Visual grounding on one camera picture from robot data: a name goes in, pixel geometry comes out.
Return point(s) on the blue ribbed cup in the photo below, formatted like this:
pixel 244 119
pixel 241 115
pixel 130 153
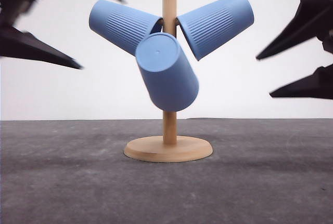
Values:
pixel 169 78
pixel 214 25
pixel 122 26

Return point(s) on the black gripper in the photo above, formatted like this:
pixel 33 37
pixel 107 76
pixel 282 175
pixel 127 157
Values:
pixel 17 43
pixel 319 84

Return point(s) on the wooden cup tree stand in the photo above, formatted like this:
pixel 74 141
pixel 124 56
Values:
pixel 169 148

